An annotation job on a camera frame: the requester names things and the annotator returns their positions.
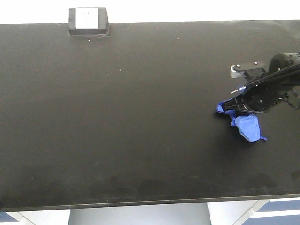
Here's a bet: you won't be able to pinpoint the blue microfiber cloth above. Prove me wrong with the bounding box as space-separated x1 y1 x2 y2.
216 101 267 143

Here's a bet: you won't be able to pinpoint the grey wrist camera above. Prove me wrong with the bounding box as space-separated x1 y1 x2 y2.
230 61 266 80

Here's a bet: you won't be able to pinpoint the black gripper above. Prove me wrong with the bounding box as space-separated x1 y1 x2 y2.
222 81 291 112

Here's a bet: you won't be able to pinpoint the blue and white drawer cabinet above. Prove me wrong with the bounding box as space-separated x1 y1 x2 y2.
208 197 300 225

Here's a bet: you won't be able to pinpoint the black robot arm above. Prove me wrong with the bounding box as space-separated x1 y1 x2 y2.
241 53 300 113

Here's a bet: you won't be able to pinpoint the black tabletop power socket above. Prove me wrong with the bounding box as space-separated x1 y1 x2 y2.
68 7 109 36

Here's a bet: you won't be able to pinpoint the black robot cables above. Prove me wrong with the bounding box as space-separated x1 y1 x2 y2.
243 52 300 91

